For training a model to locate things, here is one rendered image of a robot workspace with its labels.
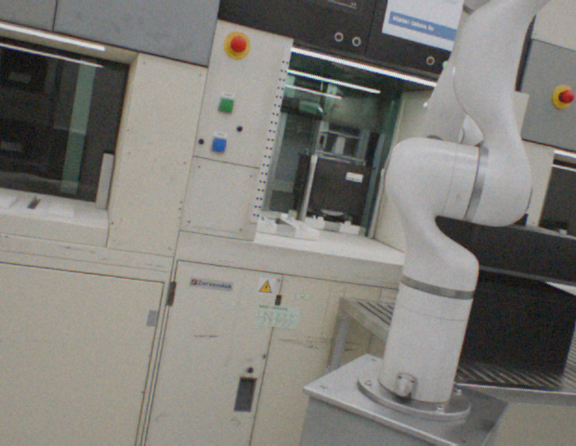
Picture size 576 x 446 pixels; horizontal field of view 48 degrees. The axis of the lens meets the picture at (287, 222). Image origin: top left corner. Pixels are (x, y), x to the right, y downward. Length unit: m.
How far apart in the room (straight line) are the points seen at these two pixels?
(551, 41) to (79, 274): 1.45
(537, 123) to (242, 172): 0.87
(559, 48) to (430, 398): 1.25
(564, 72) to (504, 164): 1.05
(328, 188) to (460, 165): 1.29
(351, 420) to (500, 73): 0.58
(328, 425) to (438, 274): 0.29
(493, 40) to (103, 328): 1.13
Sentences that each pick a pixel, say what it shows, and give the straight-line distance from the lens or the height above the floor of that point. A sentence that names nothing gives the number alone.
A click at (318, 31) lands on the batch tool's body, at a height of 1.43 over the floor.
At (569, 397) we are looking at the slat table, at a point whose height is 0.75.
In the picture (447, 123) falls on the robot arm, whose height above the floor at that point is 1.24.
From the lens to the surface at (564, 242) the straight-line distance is 1.47.
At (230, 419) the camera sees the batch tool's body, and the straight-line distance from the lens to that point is 1.83.
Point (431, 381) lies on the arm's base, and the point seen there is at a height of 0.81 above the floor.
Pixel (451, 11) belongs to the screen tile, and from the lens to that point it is 1.88.
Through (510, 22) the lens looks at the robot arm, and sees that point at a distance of 1.09.
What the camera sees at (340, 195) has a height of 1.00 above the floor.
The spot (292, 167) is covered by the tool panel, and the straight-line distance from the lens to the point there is 2.63.
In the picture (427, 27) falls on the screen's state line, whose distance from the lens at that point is 1.84.
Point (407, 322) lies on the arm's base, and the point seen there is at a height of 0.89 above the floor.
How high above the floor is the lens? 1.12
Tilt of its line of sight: 6 degrees down
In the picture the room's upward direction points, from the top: 11 degrees clockwise
